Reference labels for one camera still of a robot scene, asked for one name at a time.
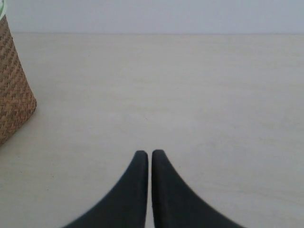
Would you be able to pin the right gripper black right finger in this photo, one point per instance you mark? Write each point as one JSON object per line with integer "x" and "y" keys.
{"x": 175, "y": 204}

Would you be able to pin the white green plastic bin liner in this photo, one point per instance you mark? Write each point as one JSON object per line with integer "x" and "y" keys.
{"x": 3, "y": 8}

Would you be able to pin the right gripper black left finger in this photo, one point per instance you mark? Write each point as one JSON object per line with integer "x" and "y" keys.
{"x": 125, "y": 205}

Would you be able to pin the woven wicker waste basket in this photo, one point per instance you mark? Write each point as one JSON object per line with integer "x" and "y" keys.
{"x": 17, "y": 101}

